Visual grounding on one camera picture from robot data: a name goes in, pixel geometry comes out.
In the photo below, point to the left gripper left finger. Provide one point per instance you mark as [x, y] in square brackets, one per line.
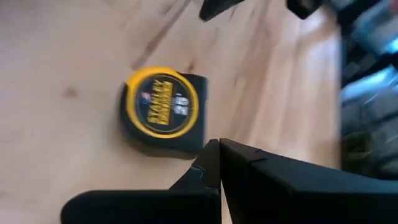
[155, 205]

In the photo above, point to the yellow black tape measure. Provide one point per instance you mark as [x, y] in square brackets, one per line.
[161, 102]

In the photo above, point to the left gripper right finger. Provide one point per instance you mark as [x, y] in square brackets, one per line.
[295, 193]

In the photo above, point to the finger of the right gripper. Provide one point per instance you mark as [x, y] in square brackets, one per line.
[303, 7]
[217, 7]

